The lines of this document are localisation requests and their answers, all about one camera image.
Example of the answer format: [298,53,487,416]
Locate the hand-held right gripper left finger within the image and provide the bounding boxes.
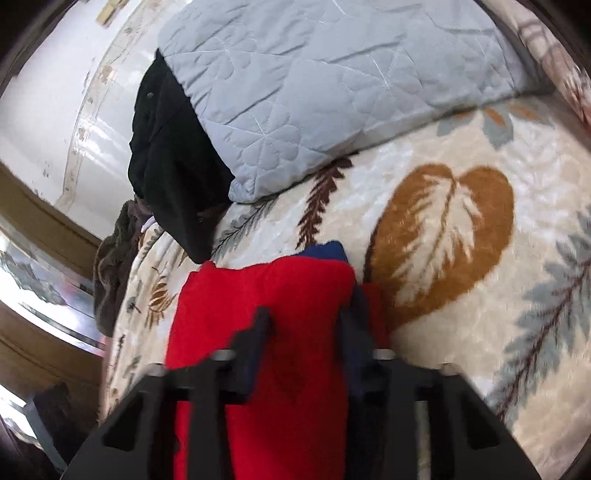
[60,307,273,480]

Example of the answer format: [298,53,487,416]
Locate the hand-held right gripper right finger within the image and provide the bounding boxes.
[339,282,543,480]

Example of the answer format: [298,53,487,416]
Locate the red and blue sweater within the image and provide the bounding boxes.
[164,240,393,480]

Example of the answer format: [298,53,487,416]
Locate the leaf print blanket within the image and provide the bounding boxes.
[97,92,591,480]

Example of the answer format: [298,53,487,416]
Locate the dark green cloth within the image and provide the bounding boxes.
[93,200,158,337]

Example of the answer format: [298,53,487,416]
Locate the black garment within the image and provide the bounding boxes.
[128,48,236,265]

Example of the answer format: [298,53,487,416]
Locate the light blue quilted pillow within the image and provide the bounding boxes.
[156,0,555,204]

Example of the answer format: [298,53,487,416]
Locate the striped floral cloth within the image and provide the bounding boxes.
[501,0,591,139]

